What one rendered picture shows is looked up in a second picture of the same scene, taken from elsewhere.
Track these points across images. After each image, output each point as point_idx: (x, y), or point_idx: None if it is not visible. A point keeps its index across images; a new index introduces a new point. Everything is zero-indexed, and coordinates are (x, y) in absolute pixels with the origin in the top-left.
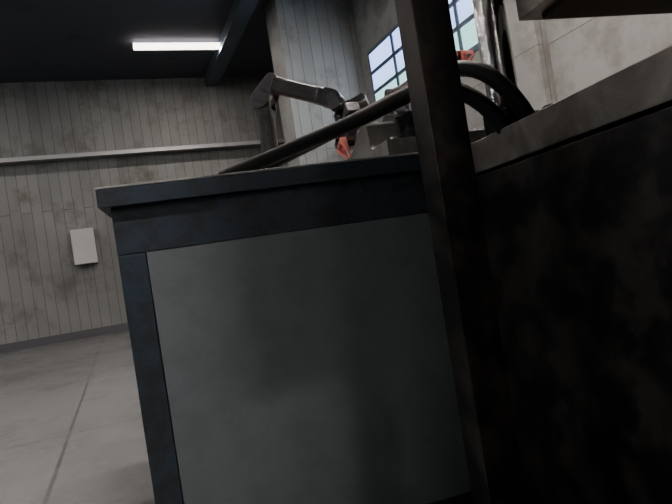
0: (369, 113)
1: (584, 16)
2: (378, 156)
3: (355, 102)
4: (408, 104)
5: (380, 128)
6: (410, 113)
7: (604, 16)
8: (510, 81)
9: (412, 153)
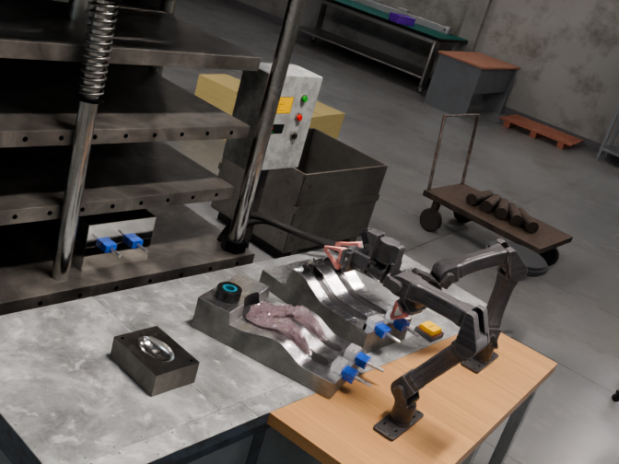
0: None
1: None
2: (295, 254)
3: (405, 269)
4: (458, 333)
5: None
6: (319, 260)
7: (193, 203)
8: (230, 221)
9: (282, 257)
